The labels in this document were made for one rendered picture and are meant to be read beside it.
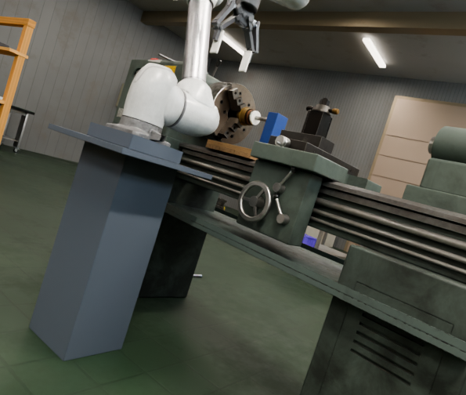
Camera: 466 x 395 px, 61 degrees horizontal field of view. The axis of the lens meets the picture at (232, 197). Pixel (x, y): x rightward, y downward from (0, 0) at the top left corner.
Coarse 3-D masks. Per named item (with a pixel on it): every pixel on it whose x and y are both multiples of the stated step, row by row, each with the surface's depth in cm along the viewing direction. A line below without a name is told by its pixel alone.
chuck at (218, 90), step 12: (216, 84) 203; (228, 84) 201; (240, 84) 204; (216, 96) 195; (240, 96) 205; (252, 96) 211; (228, 108) 202; (252, 108) 213; (216, 132) 200; (240, 132) 212
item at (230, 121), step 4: (228, 120) 202; (232, 120) 201; (236, 120) 199; (228, 124) 201; (232, 124) 199; (236, 124) 199; (240, 124) 199; (224, 128) 201; (228, 128) 200; (232, 128) 199; (236, 128) 200; (240, 128) 200; (220, 132) 200; (224, 132) 199; (228, 132) 200; (216, 136) 203; (220, 136) 203; (224, 136) 201; (228, 136) 201
